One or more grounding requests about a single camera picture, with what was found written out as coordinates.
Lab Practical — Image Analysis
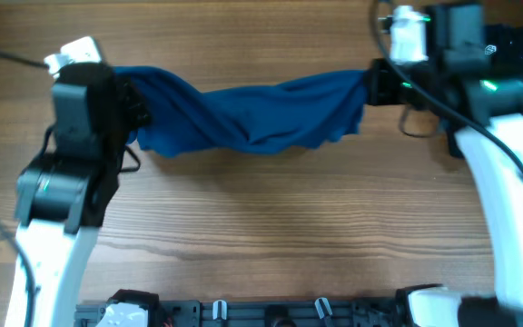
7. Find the black cable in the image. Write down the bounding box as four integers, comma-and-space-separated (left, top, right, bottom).
0, 46, 51, 327
369, 0, 523, 237

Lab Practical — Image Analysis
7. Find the right black cable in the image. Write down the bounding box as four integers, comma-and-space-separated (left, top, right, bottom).
369, 0, 523, 237

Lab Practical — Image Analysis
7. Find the blue polo shirt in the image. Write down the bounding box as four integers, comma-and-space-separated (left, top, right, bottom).
115, 66, 367, 158

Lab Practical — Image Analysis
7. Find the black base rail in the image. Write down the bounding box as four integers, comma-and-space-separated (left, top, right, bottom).
74, 290, 415, 327

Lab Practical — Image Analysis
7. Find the left black cable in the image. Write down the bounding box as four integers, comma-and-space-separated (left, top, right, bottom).
0, 46, 51, 327

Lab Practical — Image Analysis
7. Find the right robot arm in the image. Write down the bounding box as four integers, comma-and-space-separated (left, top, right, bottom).
369, 2, 523, 326

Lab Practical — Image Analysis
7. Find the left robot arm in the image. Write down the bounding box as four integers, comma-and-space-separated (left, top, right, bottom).
5, 63, 150, 326

